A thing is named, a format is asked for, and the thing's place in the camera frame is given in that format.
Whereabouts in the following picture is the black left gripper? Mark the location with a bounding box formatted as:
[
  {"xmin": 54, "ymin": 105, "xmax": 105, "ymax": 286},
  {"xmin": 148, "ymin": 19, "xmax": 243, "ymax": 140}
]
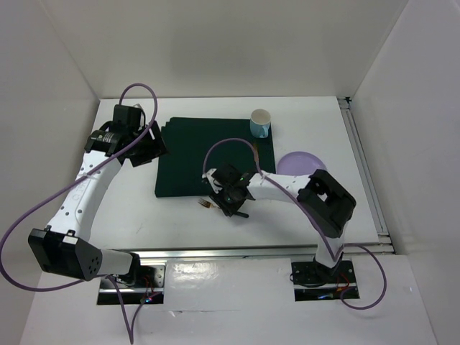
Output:
[{"xmin": 128, "ymin": 120, "xmax": 170, "ymax": 167}]

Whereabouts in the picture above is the gold fork black handle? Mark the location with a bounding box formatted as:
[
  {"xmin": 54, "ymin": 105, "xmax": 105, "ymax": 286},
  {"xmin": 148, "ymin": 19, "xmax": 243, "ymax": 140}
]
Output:
[{"xmin": 198, "ymin": 198, "xmax": 249, "ymax": 219}]

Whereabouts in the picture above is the gold knife black handle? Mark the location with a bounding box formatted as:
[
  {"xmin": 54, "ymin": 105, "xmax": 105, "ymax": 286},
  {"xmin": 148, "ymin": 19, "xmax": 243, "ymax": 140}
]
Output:
[{"xmin": 252, "ymin": 143, "xmax": 259, "ymax": 166}]

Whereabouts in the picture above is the dark green cloth placemat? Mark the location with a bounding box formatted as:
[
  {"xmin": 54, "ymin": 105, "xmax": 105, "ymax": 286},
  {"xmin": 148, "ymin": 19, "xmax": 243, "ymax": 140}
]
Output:
[{"xmin": 155, "ymin": 117, "xmax": 275, "ymax": 198}]

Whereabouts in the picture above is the lilac plate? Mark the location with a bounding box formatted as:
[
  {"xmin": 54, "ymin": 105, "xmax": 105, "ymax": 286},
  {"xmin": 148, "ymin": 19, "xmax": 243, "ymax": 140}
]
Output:
[{"xmin": 276, "ymin": 151, "xmax": 327, "ymax": 176}]

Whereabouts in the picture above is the light blue mug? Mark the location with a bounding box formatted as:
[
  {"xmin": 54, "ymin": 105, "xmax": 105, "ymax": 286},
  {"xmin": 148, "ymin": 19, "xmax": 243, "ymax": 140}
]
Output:
[{"xmin": 250, "ymin": 109, "xmax": 271, "ymax": 139}]

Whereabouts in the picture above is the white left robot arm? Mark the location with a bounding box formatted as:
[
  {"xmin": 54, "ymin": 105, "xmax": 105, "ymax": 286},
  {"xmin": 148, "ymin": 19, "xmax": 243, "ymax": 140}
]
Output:
[{"xmin": 28, "ymin": 104, "xmax": 167, "ymax": 287}]

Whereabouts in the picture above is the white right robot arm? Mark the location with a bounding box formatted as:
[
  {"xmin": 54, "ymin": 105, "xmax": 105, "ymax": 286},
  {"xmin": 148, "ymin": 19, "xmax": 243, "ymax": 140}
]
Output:
[{"xmin": 202, "ymin": 164, "xmax": 357, "ymax": 282}]

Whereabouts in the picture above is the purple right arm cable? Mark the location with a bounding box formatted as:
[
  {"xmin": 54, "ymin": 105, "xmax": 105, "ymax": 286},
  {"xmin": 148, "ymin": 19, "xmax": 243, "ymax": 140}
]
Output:
[{"xmin": 202, "ymin": 138, "xmax": 388, "ymax": 311}]

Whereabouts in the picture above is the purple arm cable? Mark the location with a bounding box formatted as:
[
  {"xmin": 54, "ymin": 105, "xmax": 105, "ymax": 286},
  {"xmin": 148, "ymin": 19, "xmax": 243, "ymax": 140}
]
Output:
[
  {"xmin": 202, "ymin": 138, "xmax": 388, "ymax": 311},
  {"xmin": 0, "ymin": 83, "xmax": 159, "ymax": 344}
]

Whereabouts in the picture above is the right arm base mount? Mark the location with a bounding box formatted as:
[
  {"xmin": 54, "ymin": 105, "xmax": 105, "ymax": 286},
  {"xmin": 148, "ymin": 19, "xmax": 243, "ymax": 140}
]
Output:
[{"xmin": 289, "ymin": 260, "xmax": 359, "ymax": 302}]

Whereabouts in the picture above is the aluminium rail right side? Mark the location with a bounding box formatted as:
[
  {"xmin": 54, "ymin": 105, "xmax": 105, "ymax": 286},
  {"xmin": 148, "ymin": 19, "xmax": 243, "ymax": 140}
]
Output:
[{"xmin": 337, "ymin": 97, "xmax": 395, "ymax": 254}]

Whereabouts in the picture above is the aluminium rail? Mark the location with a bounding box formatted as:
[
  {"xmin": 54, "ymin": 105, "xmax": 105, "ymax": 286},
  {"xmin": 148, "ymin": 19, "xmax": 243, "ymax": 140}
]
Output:
[
  {"xmin": 107, "ymin": 242, "xmax": 392, "ymax": 259},
  {"xmin": 337, "ymin": 97, "xmax": 395, "ymax": 254}
]

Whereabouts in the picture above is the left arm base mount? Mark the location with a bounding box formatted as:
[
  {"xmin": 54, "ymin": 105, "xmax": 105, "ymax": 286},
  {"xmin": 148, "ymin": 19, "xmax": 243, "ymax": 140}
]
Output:
[{"xmin": 96, "ymin": 262, "xmax": 166, "ymax": 305}]

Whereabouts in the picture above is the aluminium rail front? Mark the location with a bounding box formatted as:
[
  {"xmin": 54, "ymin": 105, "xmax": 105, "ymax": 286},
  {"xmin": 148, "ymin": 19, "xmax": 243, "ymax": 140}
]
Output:
[{"xmin": 107, "ymin": 242, "xmax": 392, "ymax": 259}]

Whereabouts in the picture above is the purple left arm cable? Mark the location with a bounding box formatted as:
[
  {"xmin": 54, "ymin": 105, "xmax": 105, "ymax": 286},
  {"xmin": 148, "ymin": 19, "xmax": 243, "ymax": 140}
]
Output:
[{"xmin": 0, "ymin": 83, "xmax": 159, "ymax": 344}]

